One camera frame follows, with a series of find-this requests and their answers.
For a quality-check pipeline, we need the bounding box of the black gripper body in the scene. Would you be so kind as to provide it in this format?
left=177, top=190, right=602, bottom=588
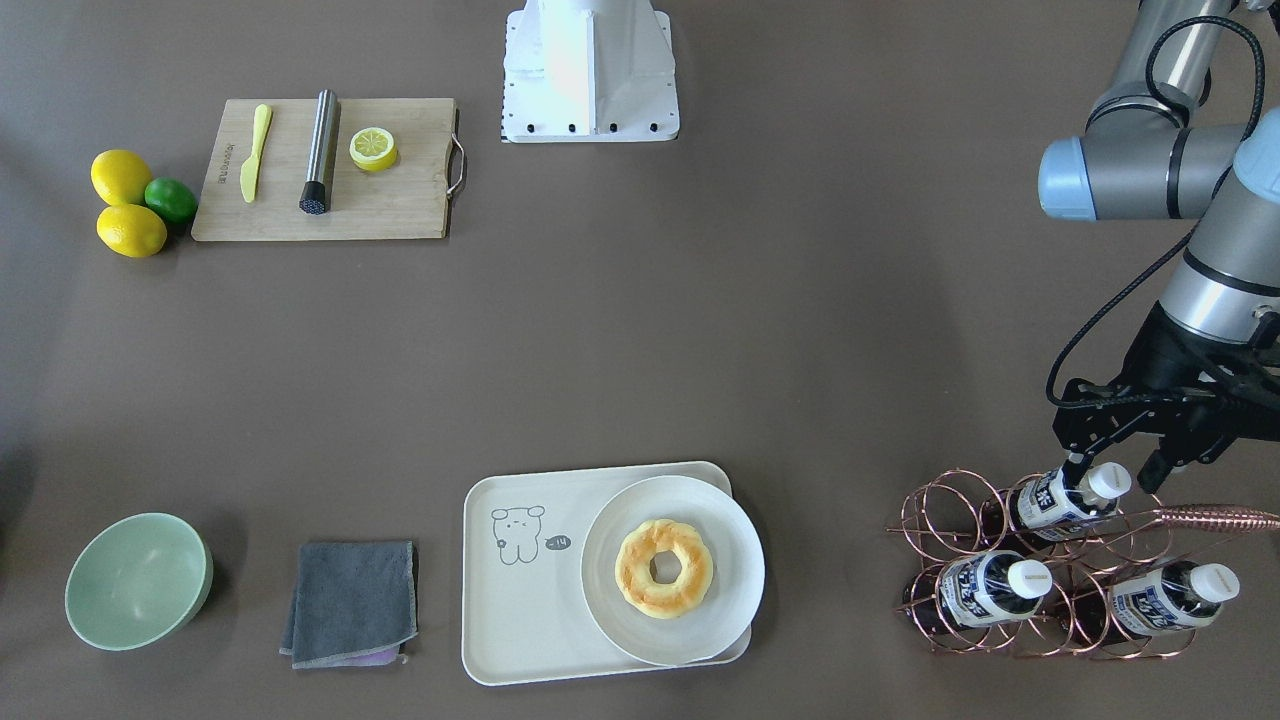
left=1053, top=305, right=1279, bottom=471

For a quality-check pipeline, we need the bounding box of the tea bottle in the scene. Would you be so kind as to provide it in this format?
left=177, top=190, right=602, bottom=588
left=902, top=550, right=1053, bottom=635
left=1062, top=560, right=1242, bottom=644
left=980, top=462, right=1133, bottom=541

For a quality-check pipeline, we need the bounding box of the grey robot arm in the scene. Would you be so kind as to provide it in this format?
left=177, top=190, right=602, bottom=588
left=1038, top=1, right=1279, bottom=493

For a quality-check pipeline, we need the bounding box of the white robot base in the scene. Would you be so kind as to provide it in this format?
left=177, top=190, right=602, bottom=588
left=500, top=1, right=681, bottom=143

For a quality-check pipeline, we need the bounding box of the cream tray with bunny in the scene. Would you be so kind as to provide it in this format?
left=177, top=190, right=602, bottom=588
left=461, top=461, right=750, bottom=685

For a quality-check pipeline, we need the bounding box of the white plate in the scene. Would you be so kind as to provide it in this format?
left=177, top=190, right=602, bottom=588
left=581, top=475, right=765, bottom=666

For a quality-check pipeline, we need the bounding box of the donut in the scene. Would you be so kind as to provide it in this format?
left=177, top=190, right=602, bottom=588
left=614, top=518, right=716, bottom=620

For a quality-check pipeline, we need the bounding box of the wooden cutting board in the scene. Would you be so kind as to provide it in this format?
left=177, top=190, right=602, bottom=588
left=191, top=97, right=457, bottom=242

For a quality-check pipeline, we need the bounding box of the grey folded cloth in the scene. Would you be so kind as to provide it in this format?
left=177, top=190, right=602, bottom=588
left=279, top=539, right=419, bottom=671

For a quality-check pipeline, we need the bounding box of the half lemon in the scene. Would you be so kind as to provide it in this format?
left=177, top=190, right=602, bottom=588
left=348, top=126, right=399, bottom=173

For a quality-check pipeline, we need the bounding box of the steel muddler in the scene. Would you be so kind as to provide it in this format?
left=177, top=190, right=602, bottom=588
left=298, top=88, right=340, bottom=215

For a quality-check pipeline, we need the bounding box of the yellow plastic knife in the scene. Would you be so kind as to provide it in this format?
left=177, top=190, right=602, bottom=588
left=239, top=102, right=274, bottom=204

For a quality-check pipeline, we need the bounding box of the green bowl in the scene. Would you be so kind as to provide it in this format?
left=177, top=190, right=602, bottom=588
left=64, top=512, right=214, bottom=652

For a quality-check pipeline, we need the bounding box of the green lime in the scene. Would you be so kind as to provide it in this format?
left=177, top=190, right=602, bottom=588
left=143, top=177, right=198, bottom=225

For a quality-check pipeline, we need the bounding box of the yellow lemon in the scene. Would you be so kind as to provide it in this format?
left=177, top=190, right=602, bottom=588
left=96, top=204, right=169, bottom=258
left=90, top=149, right=154, bottom=206

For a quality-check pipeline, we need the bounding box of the copper wire bottle rack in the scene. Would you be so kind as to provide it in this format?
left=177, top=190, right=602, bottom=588
left=890, top=469, right=1277, bottom=661

